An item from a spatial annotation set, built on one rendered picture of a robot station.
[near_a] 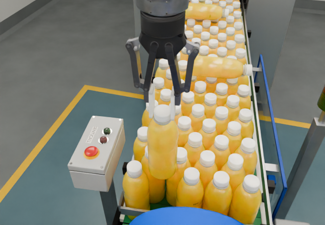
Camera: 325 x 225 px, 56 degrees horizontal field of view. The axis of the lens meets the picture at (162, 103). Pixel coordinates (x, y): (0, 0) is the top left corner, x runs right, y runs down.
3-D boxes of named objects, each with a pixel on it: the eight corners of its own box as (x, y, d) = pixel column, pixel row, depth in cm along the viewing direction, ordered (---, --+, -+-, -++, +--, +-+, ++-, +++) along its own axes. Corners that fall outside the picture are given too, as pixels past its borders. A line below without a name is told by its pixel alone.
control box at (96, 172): (74, 187, 86) (66, 164, 79) (96, 137, 101) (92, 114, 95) (108, 192, 85) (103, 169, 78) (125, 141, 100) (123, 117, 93)
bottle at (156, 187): (166, 186, 98) (167, 146, 86) (162, 204, 92) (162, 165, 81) (145, 182, 99) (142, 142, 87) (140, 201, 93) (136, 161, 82)
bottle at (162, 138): (158, 184, 75) (157, 134, 62) (143, 164, 79) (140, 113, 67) (181, 171, 78) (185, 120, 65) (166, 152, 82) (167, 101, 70)
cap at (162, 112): (159, 127, 64) (159, 121, 63) (150, 115, 66) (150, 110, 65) (175, 119, 66) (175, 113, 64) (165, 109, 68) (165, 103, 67)
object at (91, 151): (82, 157, 82) (82, 154, 81) (87, 147, 84) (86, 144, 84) (96, 158, 81) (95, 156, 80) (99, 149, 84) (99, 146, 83)
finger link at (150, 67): (158, 45, 52) (151, 43, 52) (147, 94, 59) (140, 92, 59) (162, 35, 55) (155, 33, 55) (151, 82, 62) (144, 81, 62)
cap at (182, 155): (188, 162, 82) (188, 157, 81) (174, 164, 81) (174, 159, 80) (184, 151, 85) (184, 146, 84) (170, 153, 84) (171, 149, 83)
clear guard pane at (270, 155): (253, 258, 124) (284, 187, 93) (243, 126, 183) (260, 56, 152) (255, 258, 123) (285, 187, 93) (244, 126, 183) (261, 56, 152)
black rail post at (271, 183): (262, 202, 94) (268, 187, 88) (261, 194, 96) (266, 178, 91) (269, 203, 93) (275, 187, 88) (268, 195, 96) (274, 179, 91)
